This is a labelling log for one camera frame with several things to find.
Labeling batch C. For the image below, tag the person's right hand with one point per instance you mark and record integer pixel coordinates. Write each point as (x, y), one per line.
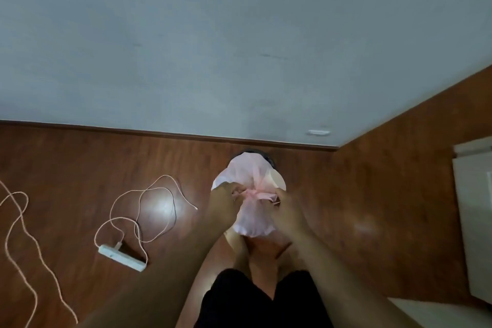
(287, 213)

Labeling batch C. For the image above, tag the person's left hand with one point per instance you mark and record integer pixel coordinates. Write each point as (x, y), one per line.
(223, 206)

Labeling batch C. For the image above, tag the person's left fingers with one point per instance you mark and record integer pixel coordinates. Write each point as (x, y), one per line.
(237, 192)

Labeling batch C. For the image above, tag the person's right fingers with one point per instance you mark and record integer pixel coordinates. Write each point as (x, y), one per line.
(276, 201)

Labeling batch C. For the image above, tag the pink plastic bag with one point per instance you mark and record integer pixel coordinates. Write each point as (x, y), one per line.
(251, 185)

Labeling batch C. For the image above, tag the person's left forearm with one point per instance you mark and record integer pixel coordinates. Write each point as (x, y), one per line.
(161, 285)

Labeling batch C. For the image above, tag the person's right forearm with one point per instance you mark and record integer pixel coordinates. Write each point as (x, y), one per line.
(346, 285)

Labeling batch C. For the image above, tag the black rimmed waste bin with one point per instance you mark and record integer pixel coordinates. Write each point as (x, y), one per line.
(269, 160)

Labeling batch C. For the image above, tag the person's right leg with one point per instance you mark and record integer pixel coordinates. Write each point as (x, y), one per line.
(282, 258)

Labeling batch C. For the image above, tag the person's leg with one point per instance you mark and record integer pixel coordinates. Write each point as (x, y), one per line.
(282, 258)
(239, 251)

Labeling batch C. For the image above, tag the person's left leg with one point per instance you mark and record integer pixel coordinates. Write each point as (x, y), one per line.
(239, 251)

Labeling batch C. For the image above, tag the brown wooden baseboard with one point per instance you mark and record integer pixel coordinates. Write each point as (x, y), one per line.
(169, 134)

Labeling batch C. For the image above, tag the black shorts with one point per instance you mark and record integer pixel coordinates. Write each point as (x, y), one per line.
(261, 301)

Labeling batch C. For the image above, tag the white power strip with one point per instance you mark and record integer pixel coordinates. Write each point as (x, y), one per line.
(122, 257)

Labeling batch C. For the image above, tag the white furniture top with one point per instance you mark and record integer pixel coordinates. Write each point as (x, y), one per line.
(449, 314)

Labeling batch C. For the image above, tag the white wall socket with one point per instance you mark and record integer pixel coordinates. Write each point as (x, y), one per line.
(318, 132)

